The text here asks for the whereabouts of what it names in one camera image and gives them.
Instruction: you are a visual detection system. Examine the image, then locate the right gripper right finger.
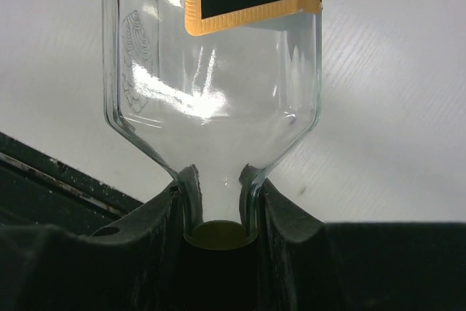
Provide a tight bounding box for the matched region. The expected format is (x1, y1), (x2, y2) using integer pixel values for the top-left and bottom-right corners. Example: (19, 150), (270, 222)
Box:
(240, 181), (465, 310)

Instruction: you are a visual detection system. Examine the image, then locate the black mounting rail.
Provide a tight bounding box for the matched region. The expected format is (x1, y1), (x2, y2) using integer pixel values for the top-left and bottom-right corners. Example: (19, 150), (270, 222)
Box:
(1, 133), (142, 235)

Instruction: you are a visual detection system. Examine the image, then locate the small bottle brown label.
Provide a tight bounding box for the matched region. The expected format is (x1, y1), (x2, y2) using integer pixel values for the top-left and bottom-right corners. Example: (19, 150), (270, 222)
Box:
(100, 0), (325, 311)

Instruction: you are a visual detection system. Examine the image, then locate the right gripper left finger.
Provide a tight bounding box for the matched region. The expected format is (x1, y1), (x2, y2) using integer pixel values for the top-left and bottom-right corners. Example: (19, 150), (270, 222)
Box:
(1, 185), (186, 310)

